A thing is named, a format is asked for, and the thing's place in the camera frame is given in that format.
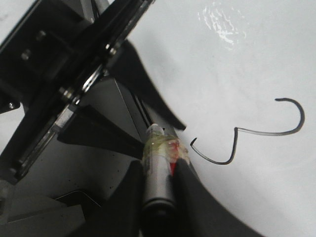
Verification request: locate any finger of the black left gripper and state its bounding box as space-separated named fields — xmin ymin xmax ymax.
xmin=57 ymin=105 xmax=144 ymax=158
xmin=108 ymin=40 xmax=186 ymax=130

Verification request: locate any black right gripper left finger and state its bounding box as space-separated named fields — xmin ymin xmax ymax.
xmin=69 ymin=161 xmax=144 ymax=237

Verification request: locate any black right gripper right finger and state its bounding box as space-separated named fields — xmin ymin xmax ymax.
xmin=173 ymin=159 xmax=261 ymax=237

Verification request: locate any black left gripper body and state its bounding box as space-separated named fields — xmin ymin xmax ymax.
xmin=0 ymin=0 xmax=151 ymax=184

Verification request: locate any white whiteboard marker pen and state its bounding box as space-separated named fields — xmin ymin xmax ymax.
xmin=141 ymin=124 xmax=179 ymax=218

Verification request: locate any white whiteboard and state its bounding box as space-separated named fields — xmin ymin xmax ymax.
xmin=129 ymin=0 xmax=316 ymax=237

